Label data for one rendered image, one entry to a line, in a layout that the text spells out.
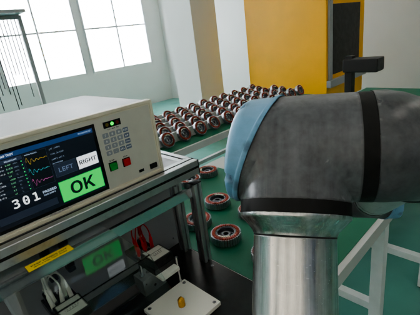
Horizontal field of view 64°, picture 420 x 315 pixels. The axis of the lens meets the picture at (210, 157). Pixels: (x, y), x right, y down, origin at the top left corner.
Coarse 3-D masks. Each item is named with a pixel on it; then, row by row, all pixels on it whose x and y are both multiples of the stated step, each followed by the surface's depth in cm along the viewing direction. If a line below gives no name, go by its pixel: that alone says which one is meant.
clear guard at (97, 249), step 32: (96, 224) 81; (32, 256) 72; (64, 256) 70; (96, 256) 69; (128, 256) 67; (0, 288) 63; (32, 288) 62; (64, 288) 61; (96, 288) 60; (160, 288) 64
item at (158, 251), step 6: (156, 246) 95; (162, 246) 94; (150, 252) 92; (156, 252) 92; (162, 252) 92; (168, 252) 91; (156, 258) 89; (162, 258) 90; (168, 258) 91; (174, 258) 93; (156, 264) 88; (162, 264) 90; (168, 264) 91; (174, 264) 92; (162, 270) 90; (168, 270) 91; (174, 270) 90; (168, 276) 89
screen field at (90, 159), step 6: (84, 156) 78; (90, 156) 79; (96, 156) 80; (66, 162) 75; (72, 162) 76; (78, 162) 77; (84, 162) 79; (90, 162) 80; (96, 162) 81; (54, 168) 74; (60, 168) 75; (66, 168) 76; (72, 168) 77; (78, 168) 78; (60, 174) 75
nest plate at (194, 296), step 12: (180, 288) 98; (192, 288) 97; (156, 300) 94; (168, 300) 94; (192, 300) 93; (204, 300) 92; (216, 300) 92; (156, 312) 90; (168, 312) 89; (180, 312) 89; (192, 312) 88; (204, 312) 88
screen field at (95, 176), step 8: (96, 168) 81; (80, 176) 78; (88, 176) 80; (96, 176) 81; (64, 184) 76; (72, 184) 77; (80, 184) 79; (88, 184) 80; (96, 184) 82; (104, 184) 83; (64, 192) 76; (72, 192) 78; (80, 192) 79; (64, 200) 77
